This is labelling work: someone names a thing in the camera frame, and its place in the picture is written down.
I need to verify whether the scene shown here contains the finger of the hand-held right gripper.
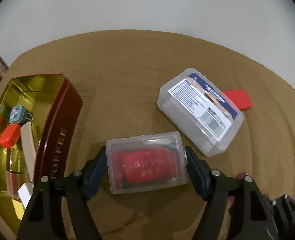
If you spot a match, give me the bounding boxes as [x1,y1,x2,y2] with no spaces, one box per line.
[271,194,295,233]

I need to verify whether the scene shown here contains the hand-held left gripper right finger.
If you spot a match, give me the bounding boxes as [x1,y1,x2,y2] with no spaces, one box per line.
[185,146,280,240]

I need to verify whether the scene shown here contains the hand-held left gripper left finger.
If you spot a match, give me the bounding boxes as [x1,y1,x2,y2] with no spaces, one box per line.
[17,145,106,240]

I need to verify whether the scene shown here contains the small clear box red pouch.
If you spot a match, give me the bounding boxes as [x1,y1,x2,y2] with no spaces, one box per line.
[105,131,190,194]

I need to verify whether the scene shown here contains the red tin box gold interior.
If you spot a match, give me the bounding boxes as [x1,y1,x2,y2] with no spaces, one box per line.
[0,73,83,222]

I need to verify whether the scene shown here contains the small white printed block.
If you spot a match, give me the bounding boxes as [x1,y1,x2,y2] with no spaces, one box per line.
[17,182,34,207]

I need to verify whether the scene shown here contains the pink small item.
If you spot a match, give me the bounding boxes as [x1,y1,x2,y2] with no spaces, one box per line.
[228,172,250,205]

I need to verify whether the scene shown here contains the large clear labelled plastic box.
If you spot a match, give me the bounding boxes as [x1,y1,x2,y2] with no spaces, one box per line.
[157,67,245,157]

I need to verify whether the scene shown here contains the beige and pink rectangular block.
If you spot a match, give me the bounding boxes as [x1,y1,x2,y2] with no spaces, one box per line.
[6,124,38,197]

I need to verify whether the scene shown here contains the red rectangular block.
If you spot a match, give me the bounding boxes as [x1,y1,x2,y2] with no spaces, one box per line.
[221,89,253,112]

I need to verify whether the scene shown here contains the small red case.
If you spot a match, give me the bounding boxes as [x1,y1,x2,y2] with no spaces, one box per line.
[0,124,21,149]

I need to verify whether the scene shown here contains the blue keychain charm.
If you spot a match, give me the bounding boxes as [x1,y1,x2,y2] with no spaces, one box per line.
[9,105,34,126]

